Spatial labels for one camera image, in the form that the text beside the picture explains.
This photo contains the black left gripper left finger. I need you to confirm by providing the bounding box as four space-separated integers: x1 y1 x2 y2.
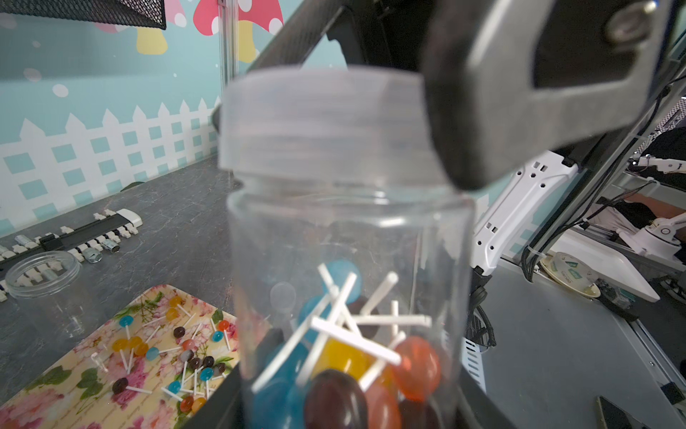
182 365 241 429

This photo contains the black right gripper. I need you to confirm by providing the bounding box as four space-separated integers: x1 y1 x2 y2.
245 0 675 191

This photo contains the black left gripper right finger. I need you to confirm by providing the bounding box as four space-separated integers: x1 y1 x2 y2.
457 368 516 429

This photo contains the clear jar with brown candies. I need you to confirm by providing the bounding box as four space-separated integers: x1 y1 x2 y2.
228 178 473 428

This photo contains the clear plastic candy jar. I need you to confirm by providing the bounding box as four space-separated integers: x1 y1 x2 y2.
5 250 89 341

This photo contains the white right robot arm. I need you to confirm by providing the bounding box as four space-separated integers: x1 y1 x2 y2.
251 1 682 214

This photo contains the floral rectangular tray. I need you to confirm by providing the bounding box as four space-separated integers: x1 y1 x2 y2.
1 284 239 428

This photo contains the black wire mesh basket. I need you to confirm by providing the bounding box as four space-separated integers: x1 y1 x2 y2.
1 0 167 30

